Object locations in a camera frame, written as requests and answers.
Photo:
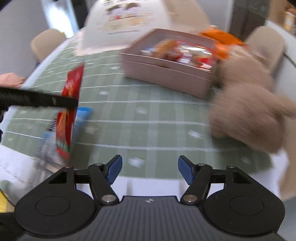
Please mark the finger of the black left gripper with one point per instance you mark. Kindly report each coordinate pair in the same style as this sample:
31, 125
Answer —
21, 97

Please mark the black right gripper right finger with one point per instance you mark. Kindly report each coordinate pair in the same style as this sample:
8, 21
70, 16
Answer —
198, 177

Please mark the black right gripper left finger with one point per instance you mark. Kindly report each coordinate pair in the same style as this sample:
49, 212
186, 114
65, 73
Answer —
102, 176

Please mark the red snack packet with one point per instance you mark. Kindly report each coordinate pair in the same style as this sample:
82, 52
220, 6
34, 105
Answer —
65, 119

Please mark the pink cloth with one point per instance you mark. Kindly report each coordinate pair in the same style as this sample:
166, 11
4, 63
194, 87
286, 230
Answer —
11, 80

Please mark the blue white snack bar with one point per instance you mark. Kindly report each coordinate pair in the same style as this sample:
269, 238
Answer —
47, 149

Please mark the beige chair left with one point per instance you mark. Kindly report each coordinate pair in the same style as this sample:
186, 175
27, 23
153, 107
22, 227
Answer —
45, 43

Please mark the beige chair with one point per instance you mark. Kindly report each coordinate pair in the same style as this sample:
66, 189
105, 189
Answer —
45, 43
270, 43

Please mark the green grid tablecloth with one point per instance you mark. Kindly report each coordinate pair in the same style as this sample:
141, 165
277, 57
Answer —
148, 125

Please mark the beige plush bunny toy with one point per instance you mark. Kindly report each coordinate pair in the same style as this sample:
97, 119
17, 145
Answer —
246, 107

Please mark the pink open gift box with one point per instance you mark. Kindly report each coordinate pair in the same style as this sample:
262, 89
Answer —
173, 75

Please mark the white mesh food cover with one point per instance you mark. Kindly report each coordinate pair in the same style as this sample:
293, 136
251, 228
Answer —
114, 25

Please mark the orange snack bag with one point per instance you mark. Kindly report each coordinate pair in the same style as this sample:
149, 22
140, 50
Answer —
222, 41

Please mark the beige chair right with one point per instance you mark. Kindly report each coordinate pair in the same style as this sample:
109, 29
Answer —
270, 43

